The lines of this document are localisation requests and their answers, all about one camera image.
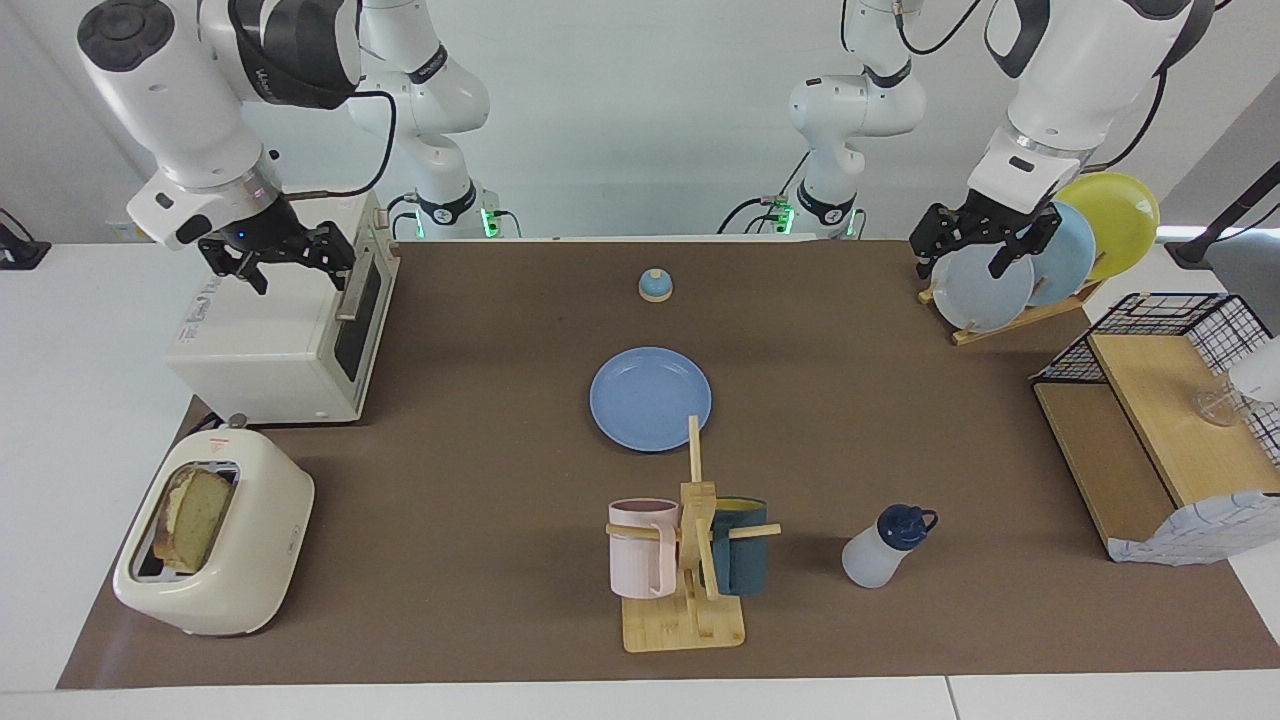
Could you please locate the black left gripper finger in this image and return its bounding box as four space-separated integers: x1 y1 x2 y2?
988 203 1063 279
910 203 953 281

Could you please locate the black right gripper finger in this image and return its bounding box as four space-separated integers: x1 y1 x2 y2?
205 250 269 296
306 225 358 291

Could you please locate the toasted bread slice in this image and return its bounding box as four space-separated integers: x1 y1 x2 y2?
152 465 238 576

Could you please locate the seasoning bottle with blue cap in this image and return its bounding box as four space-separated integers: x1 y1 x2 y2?
841 503 940 589

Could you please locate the light blue round plate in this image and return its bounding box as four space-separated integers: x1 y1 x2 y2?
1025 199 1098 308

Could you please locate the grey round plate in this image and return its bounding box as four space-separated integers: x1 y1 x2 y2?
930 245 1036 334

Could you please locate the wooden plate rack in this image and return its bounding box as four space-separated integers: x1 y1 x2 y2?
918 278 1106 347

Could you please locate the yellow round plate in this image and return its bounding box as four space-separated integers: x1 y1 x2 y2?
1055 172 1161 283

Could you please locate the white toaster oven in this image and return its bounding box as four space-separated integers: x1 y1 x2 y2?
165 188 401 426

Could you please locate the black angled stand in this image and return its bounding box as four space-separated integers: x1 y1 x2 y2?
1165 160 1280 271

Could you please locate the brown table mat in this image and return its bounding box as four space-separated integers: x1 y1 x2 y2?
57 240 1280 691

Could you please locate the small black stand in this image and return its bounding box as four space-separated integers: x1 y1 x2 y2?
0 208 51 271

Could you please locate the clear glass cup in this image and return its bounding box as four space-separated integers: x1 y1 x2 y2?
1193 385 1251 429

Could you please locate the white rounded object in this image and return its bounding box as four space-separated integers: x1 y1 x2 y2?
1228 335 1280 406

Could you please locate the cream two-slot toaster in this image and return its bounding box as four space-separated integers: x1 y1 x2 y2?
112 415 316 638

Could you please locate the checked white cloth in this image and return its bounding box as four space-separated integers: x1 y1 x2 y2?
1107 490 1280 568

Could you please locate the teal mug with yellow inside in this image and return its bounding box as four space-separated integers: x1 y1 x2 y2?
712 497 770 598

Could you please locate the pink mug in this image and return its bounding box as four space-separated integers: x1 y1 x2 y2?
608 498 681 600

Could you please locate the wooden mug rack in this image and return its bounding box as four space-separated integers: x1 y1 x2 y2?
605 415 783 654

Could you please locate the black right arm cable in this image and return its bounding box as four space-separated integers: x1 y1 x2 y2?
265 90 398 201

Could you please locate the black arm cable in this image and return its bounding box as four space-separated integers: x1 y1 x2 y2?
893 0 1173 173
265 90 398 201

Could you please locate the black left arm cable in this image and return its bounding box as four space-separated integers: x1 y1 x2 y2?
893 0 1173 173

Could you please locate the wooden shelf with wire basket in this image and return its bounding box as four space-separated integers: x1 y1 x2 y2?
1030 292 1280 561

